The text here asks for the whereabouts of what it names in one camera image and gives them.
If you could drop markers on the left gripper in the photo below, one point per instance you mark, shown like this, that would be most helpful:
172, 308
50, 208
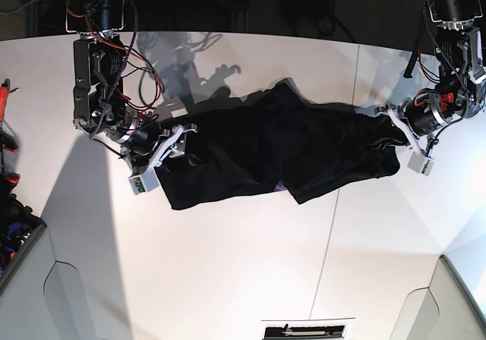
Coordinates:
409, 139

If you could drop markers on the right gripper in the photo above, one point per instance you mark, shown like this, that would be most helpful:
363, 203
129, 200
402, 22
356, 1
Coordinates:
150, 149

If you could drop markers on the black printed t-shirt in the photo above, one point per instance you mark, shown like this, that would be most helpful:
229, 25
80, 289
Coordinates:
279, 140

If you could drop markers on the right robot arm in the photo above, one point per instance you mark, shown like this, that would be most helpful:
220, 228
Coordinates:
100, 103

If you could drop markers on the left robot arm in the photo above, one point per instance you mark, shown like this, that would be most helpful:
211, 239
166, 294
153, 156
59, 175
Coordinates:
459, 85

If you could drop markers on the black white label plate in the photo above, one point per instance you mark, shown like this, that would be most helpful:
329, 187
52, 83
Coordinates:
307, 329

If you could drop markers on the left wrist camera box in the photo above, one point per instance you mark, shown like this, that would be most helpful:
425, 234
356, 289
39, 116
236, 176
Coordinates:
420, 164

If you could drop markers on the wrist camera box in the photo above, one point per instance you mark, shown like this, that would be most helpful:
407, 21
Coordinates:
144, 182
420, 164

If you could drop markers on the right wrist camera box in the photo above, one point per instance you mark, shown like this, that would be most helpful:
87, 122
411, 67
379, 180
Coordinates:
144, 182

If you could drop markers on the orange handled tool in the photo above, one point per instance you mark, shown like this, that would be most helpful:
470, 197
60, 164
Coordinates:
8, 142

